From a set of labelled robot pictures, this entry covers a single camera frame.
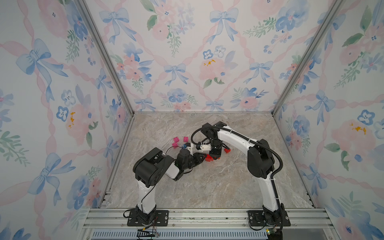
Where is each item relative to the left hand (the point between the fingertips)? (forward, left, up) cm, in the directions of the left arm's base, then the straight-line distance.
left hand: (208, 156), depth 92 cm
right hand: (+2, -5, 0) cm, 6 cm away
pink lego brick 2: (+10, +21, -3) cm, 24 cm away
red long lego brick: (-2, -1, +1) cm, 3 cm away
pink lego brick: (+14, +21, -3) cm, 25 cm away
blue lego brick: (+2, +14, +7) cm, 16 cm away
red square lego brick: (+5, -13, -3) cm, 14 cm away
